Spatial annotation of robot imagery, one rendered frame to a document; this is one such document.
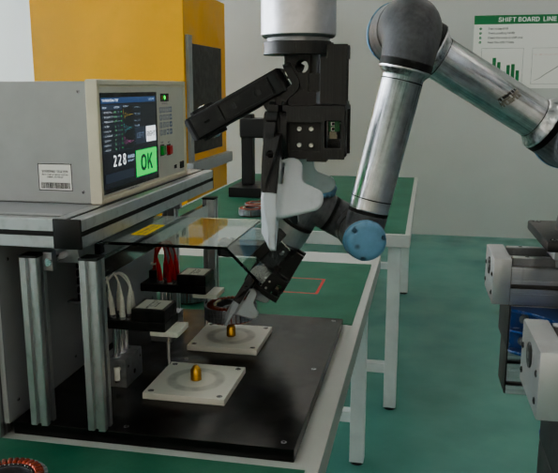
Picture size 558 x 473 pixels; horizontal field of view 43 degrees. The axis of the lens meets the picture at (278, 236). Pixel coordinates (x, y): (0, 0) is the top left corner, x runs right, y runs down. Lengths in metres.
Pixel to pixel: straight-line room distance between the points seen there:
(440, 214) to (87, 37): 3.38
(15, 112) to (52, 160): 0.10
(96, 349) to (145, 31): 4.00
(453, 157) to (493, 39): 1.04
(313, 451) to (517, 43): 5.62
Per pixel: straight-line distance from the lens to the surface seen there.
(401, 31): 1.31
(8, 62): 7.65
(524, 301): 1.44
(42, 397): 1.24
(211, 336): 1.56
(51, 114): 1.26
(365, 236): 1.30
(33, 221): 1.13
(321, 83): 0.72
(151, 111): 1.43
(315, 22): 0.71
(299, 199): 0.69
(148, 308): 1.31
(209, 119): 0.74
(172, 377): 1.36
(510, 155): 6.56
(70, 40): 5.24
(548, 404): 0.97
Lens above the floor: 1.31
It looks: 12 degrees down
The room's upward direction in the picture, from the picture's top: straight up
